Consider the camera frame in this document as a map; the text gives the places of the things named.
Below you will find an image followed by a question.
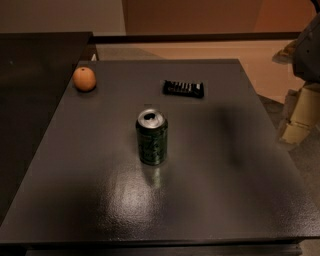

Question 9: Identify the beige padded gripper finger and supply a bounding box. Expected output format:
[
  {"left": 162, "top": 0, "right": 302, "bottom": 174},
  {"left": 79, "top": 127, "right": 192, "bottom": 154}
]
[
  {"left": 272, "top": 40, "right": 297, "bottom": 64},
  {"left": 279, "top": 83, "right": 320, "bottom": 144}
]

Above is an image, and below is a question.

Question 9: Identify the green soda can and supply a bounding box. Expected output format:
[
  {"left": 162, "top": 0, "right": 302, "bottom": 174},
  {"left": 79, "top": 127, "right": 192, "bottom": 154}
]
[{"left": 136, "top": 108, "right": 168, "bottom": 166}]

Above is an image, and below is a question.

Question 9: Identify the black snack bar wrapper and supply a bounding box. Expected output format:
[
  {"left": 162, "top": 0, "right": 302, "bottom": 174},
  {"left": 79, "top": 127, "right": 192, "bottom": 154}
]
[{"left": 163, "top": 80, "right": 204, "bottom": 99}]

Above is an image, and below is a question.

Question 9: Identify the orange fruit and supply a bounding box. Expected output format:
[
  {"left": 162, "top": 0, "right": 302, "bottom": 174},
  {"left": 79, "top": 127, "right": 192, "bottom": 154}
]
[{"left": 72, "top": 67, "right": 96, "bottom": 92}]

